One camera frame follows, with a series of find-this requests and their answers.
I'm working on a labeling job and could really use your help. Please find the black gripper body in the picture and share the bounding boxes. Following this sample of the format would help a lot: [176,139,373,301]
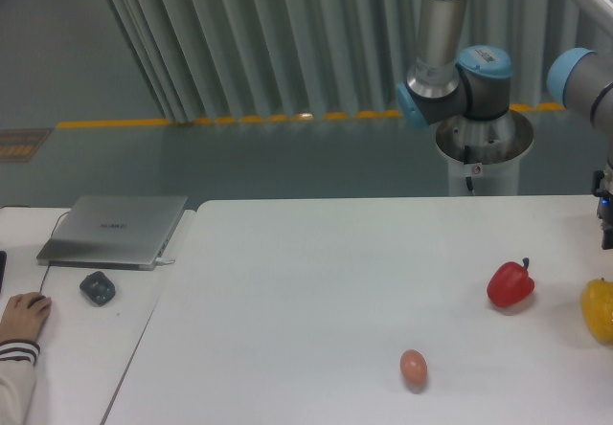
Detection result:
[591,168,612,250]

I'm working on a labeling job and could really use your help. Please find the yellow bell pepper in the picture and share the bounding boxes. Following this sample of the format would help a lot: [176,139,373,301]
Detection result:
[580,278,612,344]

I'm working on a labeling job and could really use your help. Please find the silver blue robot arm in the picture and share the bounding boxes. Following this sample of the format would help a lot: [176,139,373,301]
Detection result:
[397,0,612,250]

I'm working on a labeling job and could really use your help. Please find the forearm in white sleeve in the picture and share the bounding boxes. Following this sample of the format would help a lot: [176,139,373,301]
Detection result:
[1,340,40,425]

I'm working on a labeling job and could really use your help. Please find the red bell pepper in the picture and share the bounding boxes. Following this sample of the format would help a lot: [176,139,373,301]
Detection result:
[487,257,535,308]

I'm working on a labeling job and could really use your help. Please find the person's hand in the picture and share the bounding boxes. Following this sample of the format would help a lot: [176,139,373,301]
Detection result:
[1,292,52,343]

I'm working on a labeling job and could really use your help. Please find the brown egg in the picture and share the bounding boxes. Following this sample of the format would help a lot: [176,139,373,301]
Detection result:
[399,349,428,389]

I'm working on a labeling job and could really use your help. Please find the white pleated curtain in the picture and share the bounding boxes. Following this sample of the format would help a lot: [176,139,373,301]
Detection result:
[107,0,612,123]

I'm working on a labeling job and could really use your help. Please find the silver closed laptop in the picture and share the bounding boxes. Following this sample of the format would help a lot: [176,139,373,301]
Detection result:
[37,195,188,270]

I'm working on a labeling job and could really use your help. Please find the black earbuds case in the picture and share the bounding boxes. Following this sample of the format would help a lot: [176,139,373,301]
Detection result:
[79,271,116,306]

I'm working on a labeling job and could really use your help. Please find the black keyboard edge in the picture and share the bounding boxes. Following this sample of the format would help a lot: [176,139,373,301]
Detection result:
[0,251,8,293]

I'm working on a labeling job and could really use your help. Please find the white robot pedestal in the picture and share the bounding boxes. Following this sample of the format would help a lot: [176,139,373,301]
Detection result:
[435,110,534,196]

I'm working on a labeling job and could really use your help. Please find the black pedestal cable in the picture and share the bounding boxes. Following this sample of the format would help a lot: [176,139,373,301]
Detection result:
[462,145,478,197]

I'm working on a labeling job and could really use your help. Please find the black mouse cable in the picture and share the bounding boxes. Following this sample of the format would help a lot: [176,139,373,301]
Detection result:
[36,208,73,297]

